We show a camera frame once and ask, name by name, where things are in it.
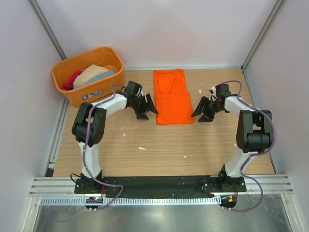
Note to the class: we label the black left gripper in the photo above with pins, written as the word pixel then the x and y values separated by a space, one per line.
pixel 140 112

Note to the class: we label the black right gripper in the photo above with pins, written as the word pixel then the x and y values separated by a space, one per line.
pixel 208 116

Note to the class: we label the orange t shirt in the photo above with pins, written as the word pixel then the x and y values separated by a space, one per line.
pixel 172 99

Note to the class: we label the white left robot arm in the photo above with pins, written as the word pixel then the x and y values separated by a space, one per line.
pixel 89 126

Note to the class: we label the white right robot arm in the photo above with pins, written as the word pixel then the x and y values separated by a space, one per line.
pixel 255 134

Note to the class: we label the blue grey folded shirt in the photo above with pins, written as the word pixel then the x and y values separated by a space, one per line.
pixel 96 78

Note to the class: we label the orange plastic bin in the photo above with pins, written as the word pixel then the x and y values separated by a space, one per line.
pixel 103 56

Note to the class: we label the beige folded shirt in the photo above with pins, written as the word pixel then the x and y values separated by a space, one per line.
pixel 88 73

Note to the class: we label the red crumpled shirt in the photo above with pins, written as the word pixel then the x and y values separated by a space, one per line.
pixel 68 85

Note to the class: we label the white slotted cable duct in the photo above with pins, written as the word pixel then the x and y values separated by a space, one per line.
pixel 96 201

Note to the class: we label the aluminium frame rail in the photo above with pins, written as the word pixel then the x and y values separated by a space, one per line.
pixel 266 183

